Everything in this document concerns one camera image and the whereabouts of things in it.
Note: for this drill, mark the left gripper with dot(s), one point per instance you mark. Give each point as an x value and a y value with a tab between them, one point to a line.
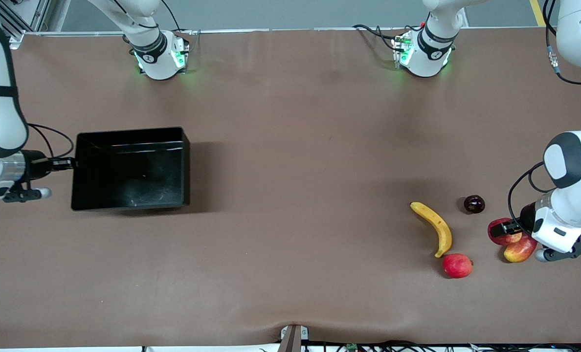
526	217

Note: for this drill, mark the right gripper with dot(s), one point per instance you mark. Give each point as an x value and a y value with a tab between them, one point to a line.
38	165

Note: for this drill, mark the red yellow apple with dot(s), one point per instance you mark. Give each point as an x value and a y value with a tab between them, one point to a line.
496	236

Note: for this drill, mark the black plastic box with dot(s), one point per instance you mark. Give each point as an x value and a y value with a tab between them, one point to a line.
131	171

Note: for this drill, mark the yellow banana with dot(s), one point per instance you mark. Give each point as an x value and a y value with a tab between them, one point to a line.
439	227

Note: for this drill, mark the red round apple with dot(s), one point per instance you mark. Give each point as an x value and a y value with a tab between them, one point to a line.
457	266

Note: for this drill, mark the red yellow mango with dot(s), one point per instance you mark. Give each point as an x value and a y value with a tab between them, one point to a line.
518	252

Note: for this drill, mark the dark purple round fruit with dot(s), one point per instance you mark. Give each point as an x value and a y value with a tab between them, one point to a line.
474	204

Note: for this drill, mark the small green circuit board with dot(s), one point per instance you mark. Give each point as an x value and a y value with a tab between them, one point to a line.
352	347

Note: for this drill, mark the aluminium frame profile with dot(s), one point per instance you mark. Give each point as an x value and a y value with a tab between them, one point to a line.
38	12

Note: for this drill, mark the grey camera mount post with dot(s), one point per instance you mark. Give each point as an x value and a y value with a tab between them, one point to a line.
293	340

